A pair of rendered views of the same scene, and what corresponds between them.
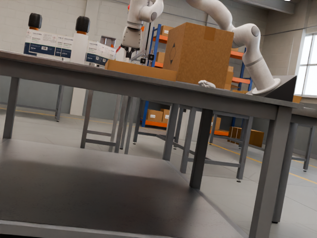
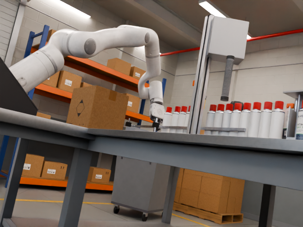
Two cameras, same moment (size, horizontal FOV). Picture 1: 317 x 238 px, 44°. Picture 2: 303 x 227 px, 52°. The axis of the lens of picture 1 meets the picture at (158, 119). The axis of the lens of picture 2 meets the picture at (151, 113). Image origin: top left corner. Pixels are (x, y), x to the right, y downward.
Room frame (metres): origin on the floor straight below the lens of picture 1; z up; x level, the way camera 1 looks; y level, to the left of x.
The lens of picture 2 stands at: (3.89, -0.63, 0.75)
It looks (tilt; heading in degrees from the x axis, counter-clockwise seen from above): 8 degrees up; 155
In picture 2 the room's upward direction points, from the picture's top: 10 degrees clockwise
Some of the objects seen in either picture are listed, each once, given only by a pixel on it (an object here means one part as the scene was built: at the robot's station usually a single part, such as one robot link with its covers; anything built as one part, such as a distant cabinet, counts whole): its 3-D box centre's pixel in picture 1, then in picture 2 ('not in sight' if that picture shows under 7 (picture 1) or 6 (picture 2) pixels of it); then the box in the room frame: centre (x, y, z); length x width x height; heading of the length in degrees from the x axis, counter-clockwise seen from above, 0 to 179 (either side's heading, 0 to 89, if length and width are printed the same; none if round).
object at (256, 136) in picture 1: (245, 136); not in sight; (9.38, -2.10, 0.18); 0.64 x 0.52 x 0.37; 111
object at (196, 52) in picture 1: (195, 58); (96, 112); (1.99, -0.13, 0.99); 0.30 x 0.24 x 0.27; 15
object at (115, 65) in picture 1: (137, 72); not in sight; (1.63, 0.11, 0.85); 0.30 x 0.26 x 0.04; 10
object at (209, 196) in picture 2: not in sight; (205, 173); (-0.58, 2.65, 0.70); 1.20 x 0.83 x 1.39; 24
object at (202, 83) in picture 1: (206, 84); not in sight; (1.68, -0.18, 0.85); 0.08 x 0.07 x 0.04; 18
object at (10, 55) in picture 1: (104, 79); (200, 156); (2.46, 0.37, 0.82); 2.10 x 1.50 x 0.02; 10
